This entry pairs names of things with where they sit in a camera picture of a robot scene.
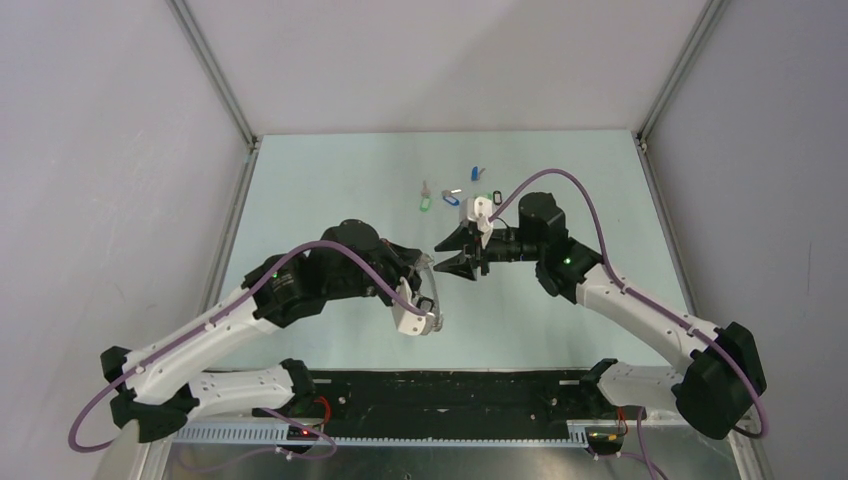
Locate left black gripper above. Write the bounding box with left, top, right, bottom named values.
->
left=326, top=239, right=422, bottom=312

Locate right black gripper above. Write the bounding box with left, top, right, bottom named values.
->
left=433, top=224, right=542, bottom=282

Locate perforated metal ring disc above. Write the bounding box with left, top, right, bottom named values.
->
left=415, top=253, right=444, bottom=335

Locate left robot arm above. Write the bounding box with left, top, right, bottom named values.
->
left=100, top=220, right=442, bottom=443

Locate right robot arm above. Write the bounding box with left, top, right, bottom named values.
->
left=435, top=192, right=767, bottom=440

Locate green tag key left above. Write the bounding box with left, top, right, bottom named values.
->
left=419, top=181, right=432, bottom=213

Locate blue tag key far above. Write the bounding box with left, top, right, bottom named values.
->
left=471, top=166, right=485, bottom=182

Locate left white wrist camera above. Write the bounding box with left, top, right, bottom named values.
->
left=391, top=279, right=435, bottom=336

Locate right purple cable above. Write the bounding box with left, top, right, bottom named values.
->
left=490, top=168, right=770, bottom=441

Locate purple cable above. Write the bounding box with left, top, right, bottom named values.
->
left=490, top=168, right=770, bottom=441
left=68, top=239, right=429, bottom=454

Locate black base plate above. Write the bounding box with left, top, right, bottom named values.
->
left=278, top=370, right=645, bottom=439

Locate white slotted cable duct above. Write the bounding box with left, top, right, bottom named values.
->
left=173, top=422, right=622, bottom=448

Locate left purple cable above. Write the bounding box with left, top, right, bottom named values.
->
left=68, top=239, right=429, bottom=454

